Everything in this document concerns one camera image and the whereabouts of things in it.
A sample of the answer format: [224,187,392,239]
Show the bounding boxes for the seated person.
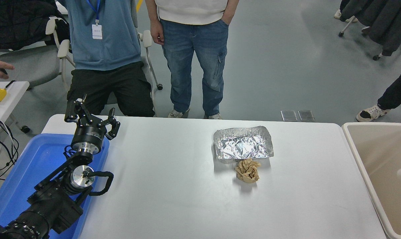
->
[56,0,156,117]

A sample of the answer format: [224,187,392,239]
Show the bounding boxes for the black cables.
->
[0,112,20,182]

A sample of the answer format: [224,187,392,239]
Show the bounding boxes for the clear floor plate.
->
[298,110,315,122]
[281,110,298,122]

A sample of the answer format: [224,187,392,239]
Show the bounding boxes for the white-armed office chair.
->
[45,16,163,117]

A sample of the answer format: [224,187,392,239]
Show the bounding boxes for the standing person's right hand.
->
[150,20,165,45]

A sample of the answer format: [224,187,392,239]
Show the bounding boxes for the crumpled tan paper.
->
[235,158,261,184]

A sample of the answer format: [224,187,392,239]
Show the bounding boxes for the dark coat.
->
[339,0,401,57]

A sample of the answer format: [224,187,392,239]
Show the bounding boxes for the grey office chair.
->
[0,17,63,134]

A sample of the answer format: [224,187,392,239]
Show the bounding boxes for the person in dark trousers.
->
[356,61,401,124]

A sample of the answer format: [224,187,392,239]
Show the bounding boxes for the standing person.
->
[145,0,240,119]

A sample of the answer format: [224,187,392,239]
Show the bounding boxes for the large pale bin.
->
[342,122,401,239]

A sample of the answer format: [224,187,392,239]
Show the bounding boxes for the small white side table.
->
[0,81,30,166]

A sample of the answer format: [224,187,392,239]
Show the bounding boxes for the white-legged wheeled chair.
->
[338,15,401,61]

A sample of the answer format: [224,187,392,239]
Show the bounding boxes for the blue plastic tray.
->
[0,133,110,239]

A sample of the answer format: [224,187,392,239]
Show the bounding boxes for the white badge on blue lanyard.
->
[87,0,103,40]

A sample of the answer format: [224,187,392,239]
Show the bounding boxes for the silver foil tray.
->
[213,125,274,164]

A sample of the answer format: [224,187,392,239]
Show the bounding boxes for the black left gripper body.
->
[71,116,107,146]

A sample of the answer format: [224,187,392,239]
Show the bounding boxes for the black jacket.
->
[0,0,70,57]

